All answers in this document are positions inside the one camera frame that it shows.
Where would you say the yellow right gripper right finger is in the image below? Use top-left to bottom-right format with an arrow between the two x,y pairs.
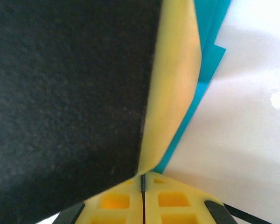
143,172 -> 236,224

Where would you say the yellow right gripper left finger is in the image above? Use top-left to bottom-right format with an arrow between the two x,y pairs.
73,175 -> 143,224

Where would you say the blue paper sheet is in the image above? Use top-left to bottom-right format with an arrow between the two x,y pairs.
154,0 -> 231,175

